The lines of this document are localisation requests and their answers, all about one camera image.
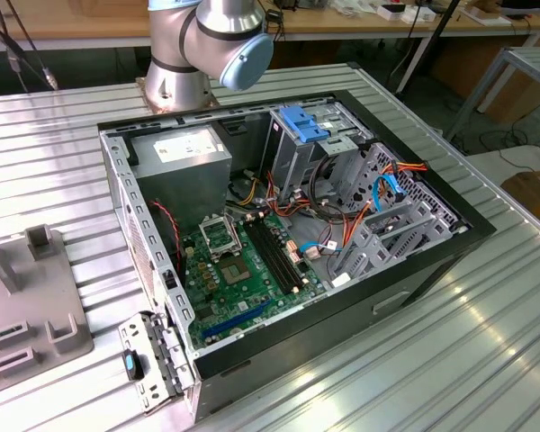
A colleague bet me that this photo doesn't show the blue data wire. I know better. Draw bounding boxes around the blue data wire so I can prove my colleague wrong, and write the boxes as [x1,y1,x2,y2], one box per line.
[370,173,410,213]

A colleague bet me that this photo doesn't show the orange power wire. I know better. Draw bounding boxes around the orange power wire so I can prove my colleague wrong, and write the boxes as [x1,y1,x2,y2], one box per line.
[341,159,428,248]

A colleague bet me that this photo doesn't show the metal disk bay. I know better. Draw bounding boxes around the metal disk bay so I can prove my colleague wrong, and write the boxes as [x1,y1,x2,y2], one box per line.
[328,197,455,289]

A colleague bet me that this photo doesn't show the black RAM slot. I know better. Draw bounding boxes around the black RAM slot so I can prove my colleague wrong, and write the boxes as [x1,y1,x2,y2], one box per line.
[256,213,308,292]
[245,214,298,294]

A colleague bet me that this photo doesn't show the metal socket cover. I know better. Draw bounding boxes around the metal socket cover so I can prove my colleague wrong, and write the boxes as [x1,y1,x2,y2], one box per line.
[198,213,244,262]

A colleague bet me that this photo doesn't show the metal optical drive cage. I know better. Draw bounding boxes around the metal optical drive cage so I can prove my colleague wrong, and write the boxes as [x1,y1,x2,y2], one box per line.
[259,101,374,199]

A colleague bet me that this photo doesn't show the CPU socket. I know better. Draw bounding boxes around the CPU socket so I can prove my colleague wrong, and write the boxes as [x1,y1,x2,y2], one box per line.
[218,255,256,289]

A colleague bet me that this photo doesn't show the green motherboard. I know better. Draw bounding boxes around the green motherboard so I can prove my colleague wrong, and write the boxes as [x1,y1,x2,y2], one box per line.
[179,211,329,350]

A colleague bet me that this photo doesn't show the grey power supply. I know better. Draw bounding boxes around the grey power supply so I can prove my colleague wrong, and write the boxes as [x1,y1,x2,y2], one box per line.
[128,124,233,235]

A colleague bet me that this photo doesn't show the blue drive bay latch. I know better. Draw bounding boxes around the blue drive bay latch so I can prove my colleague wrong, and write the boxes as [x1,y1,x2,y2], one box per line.
[279,105,329,144]

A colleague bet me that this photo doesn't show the blue expansion slot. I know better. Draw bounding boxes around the blue expansion slot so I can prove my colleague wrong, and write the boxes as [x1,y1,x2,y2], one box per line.
[201,300,272,339]

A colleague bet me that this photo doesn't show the black PC case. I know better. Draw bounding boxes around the black PC case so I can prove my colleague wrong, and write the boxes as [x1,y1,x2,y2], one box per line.
[96,88,498,422]

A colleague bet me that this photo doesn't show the wooden desk white legs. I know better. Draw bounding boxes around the wooden desk white legs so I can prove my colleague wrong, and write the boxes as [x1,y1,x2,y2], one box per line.
[274,0,540,95]

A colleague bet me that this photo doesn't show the white low board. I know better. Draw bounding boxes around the white low board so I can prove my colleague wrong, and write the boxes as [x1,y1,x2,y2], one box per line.
[465,143,540,190]

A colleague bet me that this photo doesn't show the white black small box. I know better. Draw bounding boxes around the white black small box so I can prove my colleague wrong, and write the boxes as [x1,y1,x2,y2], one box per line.
[377,3,409,22]

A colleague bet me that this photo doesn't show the white flat box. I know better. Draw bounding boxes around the white flat box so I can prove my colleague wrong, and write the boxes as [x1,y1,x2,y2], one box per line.
[402,7,437,23]

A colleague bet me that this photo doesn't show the grey parts rack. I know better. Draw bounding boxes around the grey parts rack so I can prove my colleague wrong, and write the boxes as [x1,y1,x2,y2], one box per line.
[0,205,96,383]

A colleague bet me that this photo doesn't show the black slanted pole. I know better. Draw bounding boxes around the black slanted pole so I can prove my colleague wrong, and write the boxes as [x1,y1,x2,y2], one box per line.
[395,0,463,95]

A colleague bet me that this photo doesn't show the brown cardboard box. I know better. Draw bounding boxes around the brown cardboard box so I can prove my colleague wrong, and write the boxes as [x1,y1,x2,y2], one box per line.
[499,168,540,226]

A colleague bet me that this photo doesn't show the red yellow wire bundle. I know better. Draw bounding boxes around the red yellow wire bundle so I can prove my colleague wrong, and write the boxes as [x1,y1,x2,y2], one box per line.
[227,168,314,220]

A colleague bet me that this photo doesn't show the black looped cable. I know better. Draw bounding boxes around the black looped cable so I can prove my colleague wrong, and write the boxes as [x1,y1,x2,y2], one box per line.
[308,155,370,224]

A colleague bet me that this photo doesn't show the thin light blue wire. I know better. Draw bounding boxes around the thin light blue wire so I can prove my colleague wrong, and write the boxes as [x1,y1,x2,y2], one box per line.
[296,240,343,256]

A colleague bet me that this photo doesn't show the red black fan wire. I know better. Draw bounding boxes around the red black fan wire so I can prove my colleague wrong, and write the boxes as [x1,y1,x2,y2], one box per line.
[148,201,184,271]

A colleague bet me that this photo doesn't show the metal slot retention bracket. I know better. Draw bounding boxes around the metal slot retention bracket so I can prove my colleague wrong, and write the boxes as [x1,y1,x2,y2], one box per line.
[118,310,197,413]

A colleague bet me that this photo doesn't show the black blue bracket latch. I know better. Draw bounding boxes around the black blue bracket latch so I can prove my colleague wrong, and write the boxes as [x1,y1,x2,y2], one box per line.
[121,348,145,382]

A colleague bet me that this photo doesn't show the thin robot cable bundle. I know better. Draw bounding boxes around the thin robot cable bundle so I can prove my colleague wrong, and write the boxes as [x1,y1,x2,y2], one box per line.
[0,0,59,91]

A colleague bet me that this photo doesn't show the white frame slat table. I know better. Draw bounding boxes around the white frame slat table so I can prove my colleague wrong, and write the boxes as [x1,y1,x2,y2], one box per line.
[445,44,540,145]

